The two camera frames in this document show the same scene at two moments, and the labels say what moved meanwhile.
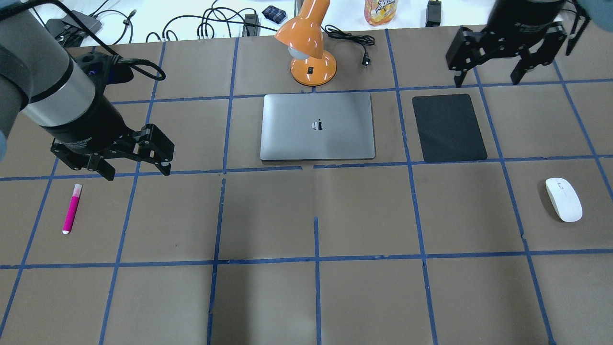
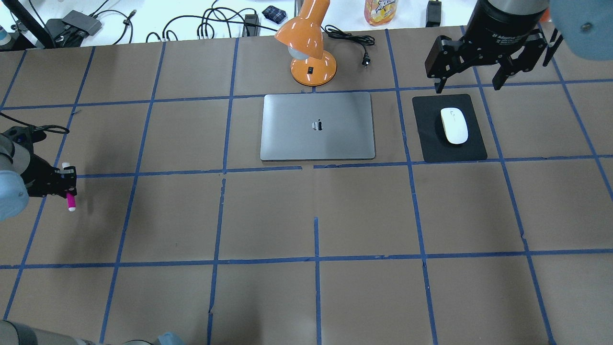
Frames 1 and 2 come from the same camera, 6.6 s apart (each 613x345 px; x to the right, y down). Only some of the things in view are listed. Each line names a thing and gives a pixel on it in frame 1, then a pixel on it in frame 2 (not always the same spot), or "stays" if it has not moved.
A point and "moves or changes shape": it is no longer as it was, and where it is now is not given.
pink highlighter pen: x=72 y=208 moves or changes shape
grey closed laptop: x=317 y=126 stays
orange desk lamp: x=303 y=36 stays
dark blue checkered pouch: x=274 y=14 stays
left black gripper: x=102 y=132 → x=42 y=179
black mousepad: x=448 y=128 stays
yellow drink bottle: x=377 y=12 stays
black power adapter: x=433 y=14 stays
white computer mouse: x=564 y=200 → x=455 y=125
